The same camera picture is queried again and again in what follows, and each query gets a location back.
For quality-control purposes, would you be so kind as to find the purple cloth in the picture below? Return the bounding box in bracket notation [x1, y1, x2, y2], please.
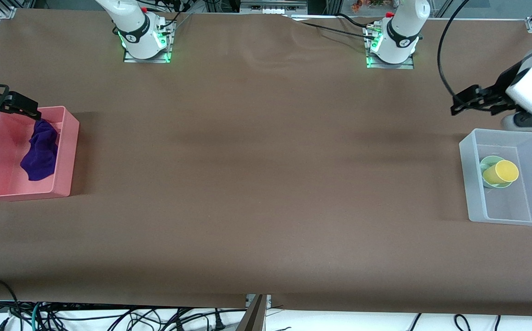
[20, 118, 60, 182]

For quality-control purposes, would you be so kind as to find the yellow plastic cup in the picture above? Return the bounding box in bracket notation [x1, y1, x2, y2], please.
[482, 160, 520, 185]

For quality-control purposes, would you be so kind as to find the pink plastic bin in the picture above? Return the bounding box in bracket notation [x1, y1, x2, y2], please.
[0, 106, 80, 202]

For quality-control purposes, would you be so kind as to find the translucent white plastic bin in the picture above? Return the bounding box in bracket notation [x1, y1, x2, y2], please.
[459, 128, 532, 227]

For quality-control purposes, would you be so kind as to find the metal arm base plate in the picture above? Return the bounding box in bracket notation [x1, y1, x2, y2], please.
[123, 18, 175, 64]
[366, 25, 415, 70]

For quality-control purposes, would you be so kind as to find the black cable on table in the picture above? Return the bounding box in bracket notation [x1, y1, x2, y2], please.
[291, 17, 377, 40]
[336, 13, 370, 27]

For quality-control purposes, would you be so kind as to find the black cable tangle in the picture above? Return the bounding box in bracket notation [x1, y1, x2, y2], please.
[0, 306, 248, 331]

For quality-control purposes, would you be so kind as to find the metal table edge bracket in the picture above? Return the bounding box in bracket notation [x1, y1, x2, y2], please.
[237, 294, 272, 331]

